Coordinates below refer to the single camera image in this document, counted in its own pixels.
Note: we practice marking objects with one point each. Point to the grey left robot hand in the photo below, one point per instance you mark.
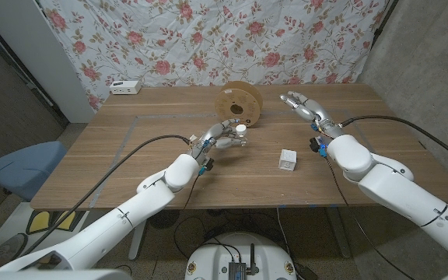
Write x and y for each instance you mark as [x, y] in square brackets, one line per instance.
[212, 136]

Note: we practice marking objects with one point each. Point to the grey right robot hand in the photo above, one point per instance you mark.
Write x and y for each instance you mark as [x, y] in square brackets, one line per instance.
[313, 110]

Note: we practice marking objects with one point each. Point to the white bottle cap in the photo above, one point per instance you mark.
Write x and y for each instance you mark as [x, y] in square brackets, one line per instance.
[241, 129]

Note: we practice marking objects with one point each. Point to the clear medicine bottle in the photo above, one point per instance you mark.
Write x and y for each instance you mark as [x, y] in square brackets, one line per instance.
[242, 137]

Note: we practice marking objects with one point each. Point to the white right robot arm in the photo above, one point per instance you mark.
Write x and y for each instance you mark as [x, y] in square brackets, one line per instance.
[403, 194]

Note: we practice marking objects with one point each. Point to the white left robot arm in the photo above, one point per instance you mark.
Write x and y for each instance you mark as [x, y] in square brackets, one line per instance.
[111, 225]

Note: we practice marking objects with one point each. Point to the cardboard filament reel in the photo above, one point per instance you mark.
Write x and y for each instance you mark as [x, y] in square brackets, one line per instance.
[228, 103]

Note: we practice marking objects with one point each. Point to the white cube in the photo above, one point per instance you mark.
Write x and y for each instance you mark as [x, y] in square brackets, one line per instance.
[288, 160]

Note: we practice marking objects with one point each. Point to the black round floor disc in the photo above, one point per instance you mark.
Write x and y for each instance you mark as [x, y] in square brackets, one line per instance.
[163, 218]

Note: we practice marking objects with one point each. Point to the floral backdrop cloth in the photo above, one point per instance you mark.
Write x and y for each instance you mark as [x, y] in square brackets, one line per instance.
[216, 39]

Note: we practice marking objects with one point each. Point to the white power strip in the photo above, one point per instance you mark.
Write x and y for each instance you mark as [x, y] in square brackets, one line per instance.
[124, 87]

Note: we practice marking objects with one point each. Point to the black backdrop stand pole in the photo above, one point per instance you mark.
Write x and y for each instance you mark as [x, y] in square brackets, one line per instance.
[383, 23]

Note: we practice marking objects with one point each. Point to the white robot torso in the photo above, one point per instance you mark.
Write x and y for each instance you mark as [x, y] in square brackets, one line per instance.
[216, 256]

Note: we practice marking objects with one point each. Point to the grey table leg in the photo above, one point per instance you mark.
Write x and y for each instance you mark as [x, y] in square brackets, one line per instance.
[338, 233]

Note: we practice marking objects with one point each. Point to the white table leg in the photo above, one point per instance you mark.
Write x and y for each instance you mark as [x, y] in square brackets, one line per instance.
[137, 245]

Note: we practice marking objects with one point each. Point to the black electronics module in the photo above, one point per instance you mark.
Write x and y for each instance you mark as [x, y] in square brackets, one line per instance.
[237, 270]

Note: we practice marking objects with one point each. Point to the blue padded stool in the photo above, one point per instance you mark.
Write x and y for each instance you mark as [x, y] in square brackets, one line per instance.
[29, 167]

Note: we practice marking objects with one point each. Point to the white board with yellow patches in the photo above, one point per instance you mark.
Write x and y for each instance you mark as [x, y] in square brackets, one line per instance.
[41, 221]

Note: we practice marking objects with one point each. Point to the white wall panel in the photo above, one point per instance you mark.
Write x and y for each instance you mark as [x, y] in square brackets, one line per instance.
[33, 50]

